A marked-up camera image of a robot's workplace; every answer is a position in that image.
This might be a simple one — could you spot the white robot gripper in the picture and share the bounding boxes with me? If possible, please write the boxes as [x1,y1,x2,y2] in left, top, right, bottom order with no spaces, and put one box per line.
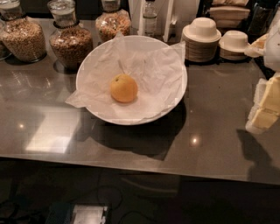
[244,20,280,134]

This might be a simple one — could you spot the orange fruit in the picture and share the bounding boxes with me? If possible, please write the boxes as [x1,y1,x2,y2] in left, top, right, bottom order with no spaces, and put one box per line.
[110,73,138,103]

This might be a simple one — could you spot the large white bowl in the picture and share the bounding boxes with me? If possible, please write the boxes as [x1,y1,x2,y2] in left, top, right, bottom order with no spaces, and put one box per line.
[75,35,188,126]

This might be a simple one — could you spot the short stack of paper bowls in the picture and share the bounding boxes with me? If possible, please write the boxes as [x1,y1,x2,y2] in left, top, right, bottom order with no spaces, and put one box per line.
[219,30,249,61]

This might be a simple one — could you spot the stack of brown napkins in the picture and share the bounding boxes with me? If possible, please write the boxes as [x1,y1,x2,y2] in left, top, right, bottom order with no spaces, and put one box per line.
[208,0,250,29]

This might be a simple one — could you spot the tall stack of paper bowls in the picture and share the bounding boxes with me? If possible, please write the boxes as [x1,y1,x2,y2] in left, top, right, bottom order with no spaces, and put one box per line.
[181,17,221,63]

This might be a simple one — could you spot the white crumpled paper liner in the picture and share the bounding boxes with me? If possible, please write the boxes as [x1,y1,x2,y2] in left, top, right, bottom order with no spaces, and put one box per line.
[65,31,186,121]

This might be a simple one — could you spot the clear glass bottle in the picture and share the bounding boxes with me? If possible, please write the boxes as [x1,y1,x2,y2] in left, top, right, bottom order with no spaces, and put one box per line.
[143,0,158,37]

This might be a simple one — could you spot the glass jar of mixed cereal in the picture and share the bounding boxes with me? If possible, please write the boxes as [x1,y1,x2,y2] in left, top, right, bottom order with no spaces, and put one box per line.
[95,0,131,42]

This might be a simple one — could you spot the glass jar of brown granola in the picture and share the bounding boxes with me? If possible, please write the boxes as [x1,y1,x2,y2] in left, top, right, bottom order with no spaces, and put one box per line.
[47,0,93,70]

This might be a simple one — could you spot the glass jar of light cereal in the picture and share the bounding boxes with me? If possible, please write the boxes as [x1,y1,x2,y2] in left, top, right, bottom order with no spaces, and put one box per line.
[0,0,46,63]

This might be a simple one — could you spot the grey box under table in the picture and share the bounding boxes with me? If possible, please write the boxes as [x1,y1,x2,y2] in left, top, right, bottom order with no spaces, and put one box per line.
[45,203,110,224]

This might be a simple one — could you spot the glass jar at left edge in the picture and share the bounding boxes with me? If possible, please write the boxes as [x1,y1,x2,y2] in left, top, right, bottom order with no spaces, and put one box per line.
[0,21,11,60]

